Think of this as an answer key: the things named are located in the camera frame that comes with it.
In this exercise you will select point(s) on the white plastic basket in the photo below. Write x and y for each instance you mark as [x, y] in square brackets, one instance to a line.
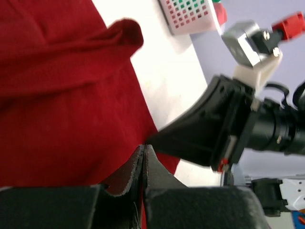
[186, 17]

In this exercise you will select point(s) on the dark red t shirt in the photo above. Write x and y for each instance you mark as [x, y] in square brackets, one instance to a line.
[71, 108]

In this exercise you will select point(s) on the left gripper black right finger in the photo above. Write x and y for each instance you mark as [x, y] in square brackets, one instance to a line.
[169, 204]

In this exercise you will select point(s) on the salmon pink t shirt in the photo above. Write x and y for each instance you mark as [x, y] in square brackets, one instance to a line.
[220, 12]

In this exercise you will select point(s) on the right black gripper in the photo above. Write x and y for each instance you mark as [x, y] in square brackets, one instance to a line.
[203, 134]

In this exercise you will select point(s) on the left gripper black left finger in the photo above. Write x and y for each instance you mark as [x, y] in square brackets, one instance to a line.
[115, 203]

